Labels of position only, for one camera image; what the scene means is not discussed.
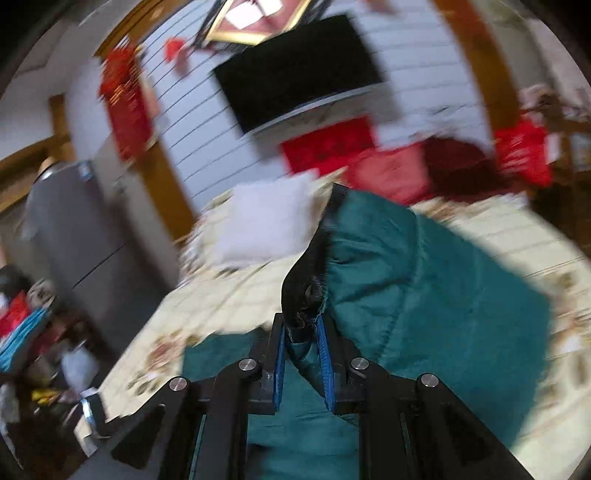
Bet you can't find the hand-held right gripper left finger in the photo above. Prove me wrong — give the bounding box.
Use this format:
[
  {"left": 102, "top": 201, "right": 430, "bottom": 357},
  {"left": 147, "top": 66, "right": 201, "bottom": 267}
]
[{"left": 69, "top": 313, "right": 287, "bottom": 480}]

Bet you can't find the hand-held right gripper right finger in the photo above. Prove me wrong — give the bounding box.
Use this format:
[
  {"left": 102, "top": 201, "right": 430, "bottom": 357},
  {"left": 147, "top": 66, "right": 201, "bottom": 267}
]
[{"left": 315, "top": 316, "right": 539, "bottom": 480}]

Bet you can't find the green down jacket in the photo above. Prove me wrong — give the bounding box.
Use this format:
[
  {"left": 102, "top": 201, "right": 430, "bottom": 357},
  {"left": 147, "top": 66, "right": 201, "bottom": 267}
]
[{"left": 182, "top": 182, "right": 552, "bottom": 480}]

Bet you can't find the white pillow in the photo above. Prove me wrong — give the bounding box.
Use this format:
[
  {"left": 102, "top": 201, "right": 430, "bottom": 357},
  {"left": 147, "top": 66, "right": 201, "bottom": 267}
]
[{"left": 215, "top": 173, "right": 324, "bottom": 271}]

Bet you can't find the white plastic bag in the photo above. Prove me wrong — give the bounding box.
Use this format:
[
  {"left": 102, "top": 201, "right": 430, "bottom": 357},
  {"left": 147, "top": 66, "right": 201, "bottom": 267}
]
[{"left": 60, "top": 344, "right": 100, "bottom": 393}]

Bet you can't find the bed with floral checked sheet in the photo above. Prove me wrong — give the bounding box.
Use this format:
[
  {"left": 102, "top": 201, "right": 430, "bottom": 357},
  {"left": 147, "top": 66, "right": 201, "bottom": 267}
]
[{"left": 74, "top": 166, "right": 591, "bottom": 480}]

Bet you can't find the grey refrigerator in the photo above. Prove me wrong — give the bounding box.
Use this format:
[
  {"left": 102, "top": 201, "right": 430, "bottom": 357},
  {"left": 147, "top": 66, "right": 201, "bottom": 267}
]
[{"left": 21, "top": 161, "right": 181, "bottom": 342}]

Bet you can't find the dark red fuzzy cushion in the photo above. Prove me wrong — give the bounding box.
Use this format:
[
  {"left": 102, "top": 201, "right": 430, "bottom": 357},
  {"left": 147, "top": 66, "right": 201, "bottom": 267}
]
[{"left": 422, "top": 136, "right": 513, "bottom": 201}]

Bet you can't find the blue and red box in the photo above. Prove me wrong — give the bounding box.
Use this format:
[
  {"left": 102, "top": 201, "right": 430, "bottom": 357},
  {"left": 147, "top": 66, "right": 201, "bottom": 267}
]
[{"left": 0, "top": 291, "right": 51, "bottom": 374}]

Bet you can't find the red plastic bag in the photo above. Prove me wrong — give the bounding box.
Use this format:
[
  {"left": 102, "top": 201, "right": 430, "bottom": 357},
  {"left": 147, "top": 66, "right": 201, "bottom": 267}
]
[{"left": 494, "top": 121, "right": 555, "bottom": 188}]

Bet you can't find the black television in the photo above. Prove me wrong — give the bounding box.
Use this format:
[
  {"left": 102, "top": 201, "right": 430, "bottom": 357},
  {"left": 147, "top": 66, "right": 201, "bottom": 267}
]
[{"left": 213, "top": 14, "right": 384, "bottom": 137}]

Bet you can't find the red hanging decoration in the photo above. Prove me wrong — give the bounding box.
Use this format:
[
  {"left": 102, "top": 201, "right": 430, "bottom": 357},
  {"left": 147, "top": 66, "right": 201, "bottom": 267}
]
[{"left": 99, "top": 46, "right": 158, "bottom": 160}]

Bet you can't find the small red paper decoration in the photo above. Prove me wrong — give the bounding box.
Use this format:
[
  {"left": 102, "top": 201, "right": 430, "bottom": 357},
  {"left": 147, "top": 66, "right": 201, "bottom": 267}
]
[{"left": 165, "top": 38, "right": 195, "bottom": 77}]

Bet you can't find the wooden wall trim panel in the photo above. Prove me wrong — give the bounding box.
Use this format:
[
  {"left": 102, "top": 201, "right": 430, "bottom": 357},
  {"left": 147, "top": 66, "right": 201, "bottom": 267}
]
[
  {"left": 95, "top": 0, "right": 197, "bottom": 229},
  {"left": 431, "top": 0, "right": 499, "bottom": 139}
]

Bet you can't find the red wall banner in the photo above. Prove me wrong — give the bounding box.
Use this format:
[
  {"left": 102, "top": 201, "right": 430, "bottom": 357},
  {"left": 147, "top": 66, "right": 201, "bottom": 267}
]
[{"left": 281, "top": 117, "right": 378, "bottom": 175}]

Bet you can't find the framed wall picture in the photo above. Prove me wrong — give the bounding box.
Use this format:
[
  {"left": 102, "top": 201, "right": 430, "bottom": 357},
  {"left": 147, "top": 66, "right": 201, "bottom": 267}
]
[{"left": 196, "top": 0, "right": 324, "bottom": 47}]

